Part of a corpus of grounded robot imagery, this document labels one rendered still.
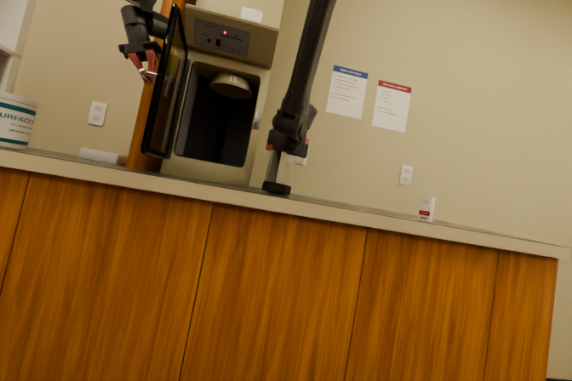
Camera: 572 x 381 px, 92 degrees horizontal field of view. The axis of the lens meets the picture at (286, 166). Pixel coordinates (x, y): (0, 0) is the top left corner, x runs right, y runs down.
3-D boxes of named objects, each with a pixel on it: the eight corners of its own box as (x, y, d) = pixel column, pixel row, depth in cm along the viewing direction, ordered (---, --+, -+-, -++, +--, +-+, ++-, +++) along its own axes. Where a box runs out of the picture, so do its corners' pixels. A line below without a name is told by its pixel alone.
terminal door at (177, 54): (164, 159, 97) (187, 51, 100) (143, 153, 67) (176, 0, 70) (163, 158, 97) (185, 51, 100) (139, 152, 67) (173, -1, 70)
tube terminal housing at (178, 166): (175, 173, 123) (209, 11, 128) (248, 186, 127) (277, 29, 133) (158, 173, 98) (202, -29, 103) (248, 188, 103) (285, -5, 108)
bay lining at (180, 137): (186, 158, 123) (202, 82, 126) (243, 168, 127) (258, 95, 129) (173, 153, 99) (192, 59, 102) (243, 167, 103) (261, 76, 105)
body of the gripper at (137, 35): (126, 61, 79) (120, 36, 79) (163, 56, 82) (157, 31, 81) (118, 51, 73) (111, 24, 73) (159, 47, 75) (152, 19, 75)
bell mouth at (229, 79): (212, 93, 121) (214, 81, 121) (251, 102, 123) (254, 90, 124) (206, 78, 103) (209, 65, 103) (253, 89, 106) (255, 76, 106)
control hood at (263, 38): (185, 47, 101) (191, 21, 102) (271, 68, 106) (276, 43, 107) (178, 31, 90) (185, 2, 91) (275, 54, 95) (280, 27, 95)
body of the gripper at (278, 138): (275, 130, 89) (278, 124, 82) (305, 137, 91) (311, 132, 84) (271, 150, 88) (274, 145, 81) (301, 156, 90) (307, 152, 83)
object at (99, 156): (102, 161, 115) (104, 151, 116) (137, 167, 114) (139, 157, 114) (77, 157, 104) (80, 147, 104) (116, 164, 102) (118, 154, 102)
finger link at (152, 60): (138, 88, 80) (130, 56, 80) (164, 84, 82) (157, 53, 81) (131, 81, 73) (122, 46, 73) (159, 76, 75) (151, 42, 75)
